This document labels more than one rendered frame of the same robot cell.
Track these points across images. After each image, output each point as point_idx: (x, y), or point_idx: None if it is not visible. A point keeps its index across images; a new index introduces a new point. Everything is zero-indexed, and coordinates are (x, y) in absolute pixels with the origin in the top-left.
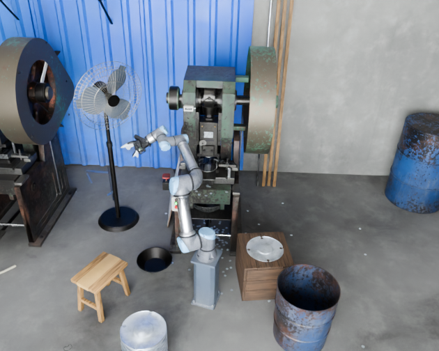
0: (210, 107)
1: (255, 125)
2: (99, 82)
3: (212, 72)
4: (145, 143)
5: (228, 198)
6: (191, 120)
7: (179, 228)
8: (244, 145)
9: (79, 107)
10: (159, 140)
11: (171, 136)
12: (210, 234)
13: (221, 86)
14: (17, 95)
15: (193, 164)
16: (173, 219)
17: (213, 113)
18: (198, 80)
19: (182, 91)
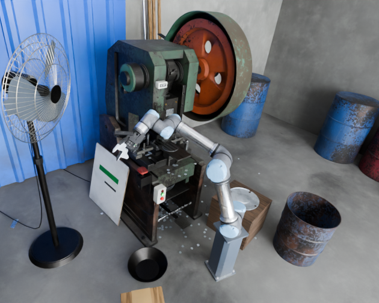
0: (171, 82)
1: (239, 86)
2: (38, 67)
3: (154, 43)
4: (139, 137)
5: (192, 169)
6: (160, 99)
7: (157, 218)
8: (188, 116)
9: (11, 113)
10: (161, 127)
11: (166, 119)
12: (243, 206)
13: (181, 56)
14: None
15: (212, 142)
16: (153, 213)
17: (171, 88)
18: (162, 50)
19: (143, 67)
